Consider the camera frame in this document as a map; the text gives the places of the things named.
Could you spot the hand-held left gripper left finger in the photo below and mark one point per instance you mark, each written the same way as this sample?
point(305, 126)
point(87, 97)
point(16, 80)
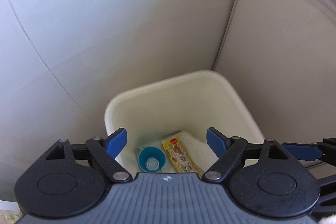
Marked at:
point(115, 142)

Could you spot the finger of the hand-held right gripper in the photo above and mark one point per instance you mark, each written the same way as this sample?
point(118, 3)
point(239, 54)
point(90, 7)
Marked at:
point(302, 151)

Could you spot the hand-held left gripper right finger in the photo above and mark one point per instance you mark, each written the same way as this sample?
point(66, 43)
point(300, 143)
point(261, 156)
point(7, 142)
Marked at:
point(216, 140)

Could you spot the white foam net sleeve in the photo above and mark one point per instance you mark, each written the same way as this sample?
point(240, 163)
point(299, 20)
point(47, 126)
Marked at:
point(199, 148)

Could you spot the yellow printed carton box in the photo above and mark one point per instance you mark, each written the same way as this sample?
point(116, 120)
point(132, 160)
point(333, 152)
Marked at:
point(181, 155)

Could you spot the blue plastic cup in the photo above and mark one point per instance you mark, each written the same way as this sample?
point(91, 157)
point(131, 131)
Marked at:
point(151, 159)

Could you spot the cream plastic trash bin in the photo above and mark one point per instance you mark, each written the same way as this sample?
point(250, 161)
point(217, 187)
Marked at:
point(183, 98)

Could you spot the beige counter cabinet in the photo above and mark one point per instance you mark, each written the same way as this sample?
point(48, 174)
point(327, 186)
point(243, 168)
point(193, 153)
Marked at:
point(283, 69)

